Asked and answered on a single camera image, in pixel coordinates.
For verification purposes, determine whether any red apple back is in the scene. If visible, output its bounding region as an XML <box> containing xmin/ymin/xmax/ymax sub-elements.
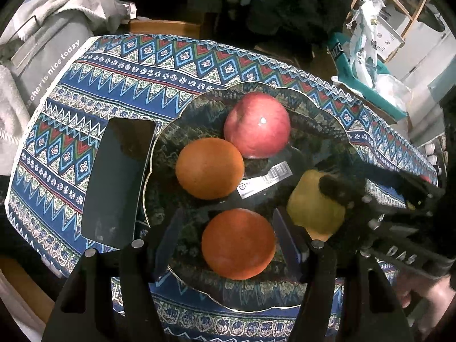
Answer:
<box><xmin>419</xmin><ymin>174</ymin><xmax>432</xmax><ymax>184</ymax></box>

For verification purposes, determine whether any red apple front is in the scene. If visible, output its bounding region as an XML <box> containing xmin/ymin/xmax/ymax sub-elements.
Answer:
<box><xmin>223</xmin><ymin>92</ymin><xmax>291</xmax><ymax>159</ymax></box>

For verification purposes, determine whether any wooden shelf rack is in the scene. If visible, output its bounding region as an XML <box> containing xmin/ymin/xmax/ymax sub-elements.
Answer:
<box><xmin>350</xmin><ymin>0</ymin><xmax>431</xmax><ymax>64</ymax></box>

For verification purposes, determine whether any person's right hand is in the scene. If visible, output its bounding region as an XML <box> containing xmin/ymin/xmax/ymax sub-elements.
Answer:
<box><xmin>393</xmin><ymin>271</ymin><xmax>455</xmax><ymax>336</ymax></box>

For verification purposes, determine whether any red apple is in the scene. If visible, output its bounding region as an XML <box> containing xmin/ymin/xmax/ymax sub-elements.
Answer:
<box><xmin>419</xmin><ymin>174</ymin><xmax>432</xmax><ymax>184</ymax></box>
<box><xmin>223</xmin><ymin>92</ymin><xmax>291</xmax><ymax>159</ymax></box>

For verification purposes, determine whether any pile of grey clothes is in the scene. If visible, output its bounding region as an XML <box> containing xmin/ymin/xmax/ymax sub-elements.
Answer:
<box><xmin>1</xmin><ymin>0</ymin><xmax>136</xmax><ymax>176</ymax></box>

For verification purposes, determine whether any large orange front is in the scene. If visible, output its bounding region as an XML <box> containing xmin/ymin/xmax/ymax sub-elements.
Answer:
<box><xmin>175</xmin><ymin>137</ymin><xmax>244</xmax><ymax>200</ymax></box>

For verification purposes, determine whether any white patterned storage box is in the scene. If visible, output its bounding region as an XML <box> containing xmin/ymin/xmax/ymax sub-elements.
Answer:
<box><xmin>376</xmin><ymin>16</ymin><xmax>405</xmax><ymax>61</ymax></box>

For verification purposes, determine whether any patterned blue tablecloth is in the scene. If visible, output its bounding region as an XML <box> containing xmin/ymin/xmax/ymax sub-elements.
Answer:
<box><xmin>4</xmin><ymin>33</ymin><xmax>439</xmax><ymax>342</ymax></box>

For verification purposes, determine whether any clear plastic bag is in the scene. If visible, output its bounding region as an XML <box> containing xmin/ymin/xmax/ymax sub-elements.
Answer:
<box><xmin>374</xmin><ymin>74</ymin><xmax>413</xmax><ymax>113</ymax></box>

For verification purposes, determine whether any large orange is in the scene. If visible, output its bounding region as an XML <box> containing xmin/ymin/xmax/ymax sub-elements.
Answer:
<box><xmin>175</xmin><ymin>137</ymin><xmax>244</xmax><ymax>200</ymax></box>
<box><xmin>201</xmin><ymin>208</ymin><xmax>276</xmax><ymax>280</ymax></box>

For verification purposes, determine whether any black hanging jacket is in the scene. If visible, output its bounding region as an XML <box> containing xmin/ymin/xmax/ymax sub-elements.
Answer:
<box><xmin>189</xmin><ymin>0</ymin><xmax>352</xmax><ymax>63</ymax></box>

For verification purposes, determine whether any yellow-green mango front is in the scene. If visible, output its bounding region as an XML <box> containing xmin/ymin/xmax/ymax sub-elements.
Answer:
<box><xmin>287</xmin><ymin>170</ymin><xmax>345</xmax><ymax>242</ymax></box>

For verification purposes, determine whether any wooden drawer box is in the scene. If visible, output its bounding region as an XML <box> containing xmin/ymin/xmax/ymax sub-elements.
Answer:
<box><xmin>128</xmin><ymin>19</ymin><xmax>201</xmax><ymax>39</ymax></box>

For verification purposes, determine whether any white printed rice bag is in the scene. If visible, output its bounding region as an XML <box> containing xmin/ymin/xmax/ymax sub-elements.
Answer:
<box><xmin>347</xmin><ymin>0</ymin><xmax>385</xmax><ymax>89</ymax></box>

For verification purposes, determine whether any teal plastic bin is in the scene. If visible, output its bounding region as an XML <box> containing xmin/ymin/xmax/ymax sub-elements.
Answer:
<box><xmin>328</xmin><ymin>32</ymin><xmax>406</xmax><ymax>123</ymax></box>

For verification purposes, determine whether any black smartphone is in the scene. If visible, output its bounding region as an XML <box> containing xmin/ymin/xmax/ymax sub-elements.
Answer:
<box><xmin>81</xmin><ymin>117</ymin><xmax>155</xmax><ymax>249</ymax></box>

